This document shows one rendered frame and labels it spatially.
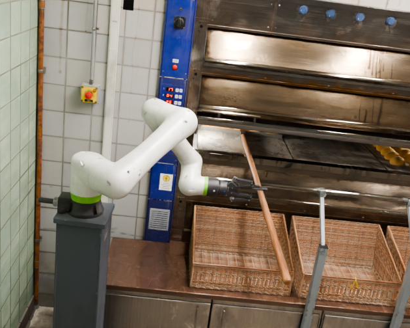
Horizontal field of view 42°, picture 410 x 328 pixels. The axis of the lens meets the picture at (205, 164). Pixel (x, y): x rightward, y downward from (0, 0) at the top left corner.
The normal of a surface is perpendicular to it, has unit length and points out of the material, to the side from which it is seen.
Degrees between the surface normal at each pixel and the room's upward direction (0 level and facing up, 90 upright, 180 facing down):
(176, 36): 90
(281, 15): 90
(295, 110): 70
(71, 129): 90
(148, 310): 90
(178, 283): 0
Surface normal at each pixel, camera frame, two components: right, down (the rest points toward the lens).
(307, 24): 0.01, 0.35
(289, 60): 0.05, 0.00
